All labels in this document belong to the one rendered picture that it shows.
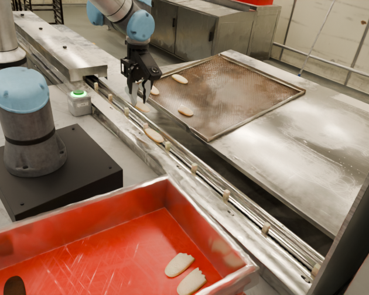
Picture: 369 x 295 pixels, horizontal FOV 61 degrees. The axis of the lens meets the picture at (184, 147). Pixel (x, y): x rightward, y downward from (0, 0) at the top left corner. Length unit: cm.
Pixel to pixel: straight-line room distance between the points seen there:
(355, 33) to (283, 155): 380
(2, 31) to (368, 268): 82
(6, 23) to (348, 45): 429
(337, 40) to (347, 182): 394
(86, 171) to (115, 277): 29
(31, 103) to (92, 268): 38
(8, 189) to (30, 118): 18
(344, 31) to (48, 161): 431
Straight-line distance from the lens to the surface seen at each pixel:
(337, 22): 481
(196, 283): 70
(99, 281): 71
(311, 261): 79
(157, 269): 72
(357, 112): 128
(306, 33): 504
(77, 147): 94
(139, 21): 84
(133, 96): 109
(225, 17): 382
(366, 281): 41
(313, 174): 96
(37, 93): 78
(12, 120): 80
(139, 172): 97
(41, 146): 84
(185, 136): 117
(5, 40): 88
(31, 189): 84
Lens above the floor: 141
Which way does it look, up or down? 32 degrees down
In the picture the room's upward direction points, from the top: 6 degrees clockwise
